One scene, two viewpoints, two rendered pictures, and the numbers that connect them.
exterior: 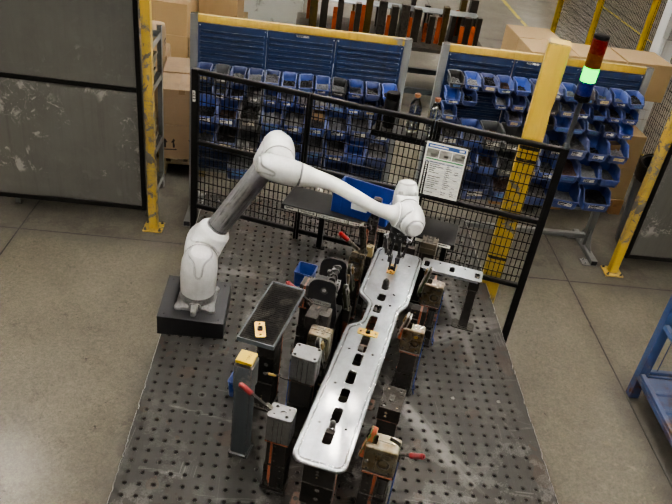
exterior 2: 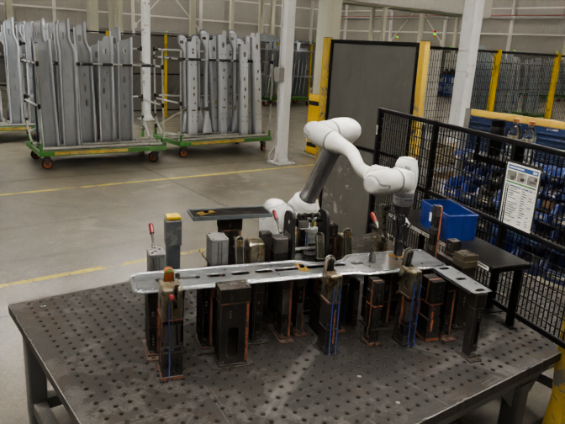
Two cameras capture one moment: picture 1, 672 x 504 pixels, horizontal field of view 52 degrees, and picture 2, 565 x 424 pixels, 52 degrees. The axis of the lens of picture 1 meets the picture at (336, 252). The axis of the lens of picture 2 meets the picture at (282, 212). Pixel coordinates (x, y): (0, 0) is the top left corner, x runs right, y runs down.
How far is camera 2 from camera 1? 2.41 m
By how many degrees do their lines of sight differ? 55
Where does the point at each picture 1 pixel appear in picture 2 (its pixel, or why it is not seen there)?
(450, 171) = (525, 197)
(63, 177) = (355, 222)
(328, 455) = (145, 283)
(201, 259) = (268, 204)
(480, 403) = (377, 392)
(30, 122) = (345, 177)
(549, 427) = not seen: outside the picture
